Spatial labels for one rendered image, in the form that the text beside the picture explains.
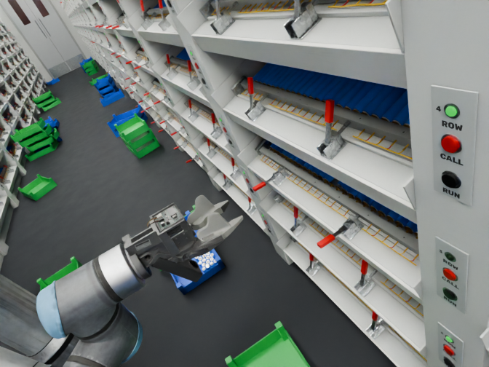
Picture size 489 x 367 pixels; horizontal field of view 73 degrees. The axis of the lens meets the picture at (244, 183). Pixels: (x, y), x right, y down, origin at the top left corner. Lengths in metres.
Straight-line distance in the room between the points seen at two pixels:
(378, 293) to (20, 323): 0.80
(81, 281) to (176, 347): 0.75
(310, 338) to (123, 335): 0.63
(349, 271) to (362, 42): 0.61
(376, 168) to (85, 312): 0.52
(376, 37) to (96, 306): 0.57
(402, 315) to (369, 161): 0.40
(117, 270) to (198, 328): 0.75
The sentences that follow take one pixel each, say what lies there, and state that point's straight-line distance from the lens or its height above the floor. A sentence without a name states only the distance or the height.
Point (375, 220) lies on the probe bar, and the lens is 0.67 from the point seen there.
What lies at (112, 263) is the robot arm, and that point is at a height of 0.67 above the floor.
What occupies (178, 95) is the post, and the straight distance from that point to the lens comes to 1.61.
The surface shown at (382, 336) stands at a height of 0.10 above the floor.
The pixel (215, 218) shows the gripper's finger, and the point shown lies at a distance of 0.60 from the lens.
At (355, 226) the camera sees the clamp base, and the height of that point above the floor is 0.51.
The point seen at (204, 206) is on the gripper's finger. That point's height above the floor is 0.63.
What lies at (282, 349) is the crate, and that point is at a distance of 1.16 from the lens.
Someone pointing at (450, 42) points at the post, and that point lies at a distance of 0.32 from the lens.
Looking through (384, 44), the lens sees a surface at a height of 0.89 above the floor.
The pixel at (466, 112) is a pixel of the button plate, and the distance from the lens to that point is 0.33.
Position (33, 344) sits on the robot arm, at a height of 0.48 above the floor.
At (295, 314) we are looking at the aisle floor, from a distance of 1.20.
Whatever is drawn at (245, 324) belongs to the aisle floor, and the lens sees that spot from 1.24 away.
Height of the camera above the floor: 1.01
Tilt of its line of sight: 34 degrees down
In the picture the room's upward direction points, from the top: 24 degrees counter-clockwise
